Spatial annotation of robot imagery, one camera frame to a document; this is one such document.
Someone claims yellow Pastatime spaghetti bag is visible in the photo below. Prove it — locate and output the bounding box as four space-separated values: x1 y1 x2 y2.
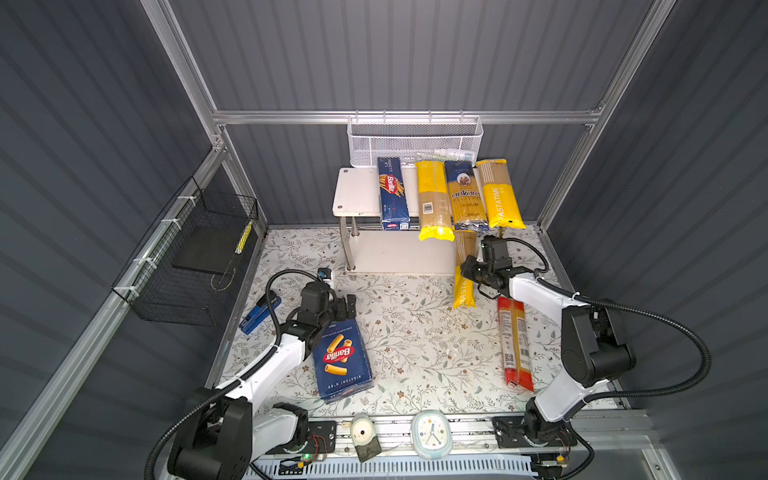
476 159 526 230

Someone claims blue Ankara spaghetti bag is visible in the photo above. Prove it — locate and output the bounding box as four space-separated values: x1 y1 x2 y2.
444 161 489 232

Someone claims yellow clear spaghetti bag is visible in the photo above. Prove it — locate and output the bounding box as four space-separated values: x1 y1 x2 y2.
416 160 455 242

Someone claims blue Barilla spaghetti box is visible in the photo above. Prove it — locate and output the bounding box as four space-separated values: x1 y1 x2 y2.
377 157 410 231

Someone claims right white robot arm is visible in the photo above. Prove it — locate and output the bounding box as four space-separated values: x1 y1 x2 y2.
461 235 636 425

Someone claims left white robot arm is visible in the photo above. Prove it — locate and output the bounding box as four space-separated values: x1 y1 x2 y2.
144 275 357 479

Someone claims white two-tier shelf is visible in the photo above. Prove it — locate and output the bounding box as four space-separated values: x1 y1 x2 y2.
332 167 456 277

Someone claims blue stapler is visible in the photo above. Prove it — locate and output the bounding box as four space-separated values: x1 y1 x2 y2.
239 290 281 335

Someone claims blue Barilla rigatoni box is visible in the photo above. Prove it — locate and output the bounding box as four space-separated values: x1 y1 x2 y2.
312 319 374 403

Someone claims red spaghetti bag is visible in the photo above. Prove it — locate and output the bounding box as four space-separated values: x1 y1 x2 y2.
497 297 534 392

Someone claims yellow green marker pen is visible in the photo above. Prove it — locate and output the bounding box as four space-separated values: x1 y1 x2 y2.
234 220 253 255

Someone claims tape roll dispenser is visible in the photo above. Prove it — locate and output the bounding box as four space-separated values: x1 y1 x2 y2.
350 413 383 463

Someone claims white analog clock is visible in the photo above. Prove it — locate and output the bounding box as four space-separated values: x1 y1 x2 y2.
411 410 453 460

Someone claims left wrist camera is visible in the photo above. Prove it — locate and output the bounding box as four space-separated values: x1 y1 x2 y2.
317 267 333 282

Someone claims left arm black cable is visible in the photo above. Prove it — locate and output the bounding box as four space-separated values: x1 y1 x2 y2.
143 268 325 480

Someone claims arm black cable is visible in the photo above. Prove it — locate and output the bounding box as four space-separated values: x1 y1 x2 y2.
143 268 325 480
500 236 713 403

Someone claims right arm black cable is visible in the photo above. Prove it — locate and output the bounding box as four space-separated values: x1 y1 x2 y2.
500 236 713 403

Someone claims black wire mesh basket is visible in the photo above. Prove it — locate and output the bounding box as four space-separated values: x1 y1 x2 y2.
113 179 260 327

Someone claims white wire mesh basket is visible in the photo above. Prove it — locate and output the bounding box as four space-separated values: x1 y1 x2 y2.
346 115 484 168

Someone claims aluminium mounting rail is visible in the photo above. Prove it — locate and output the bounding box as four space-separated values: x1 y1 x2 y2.
233 411 672 479

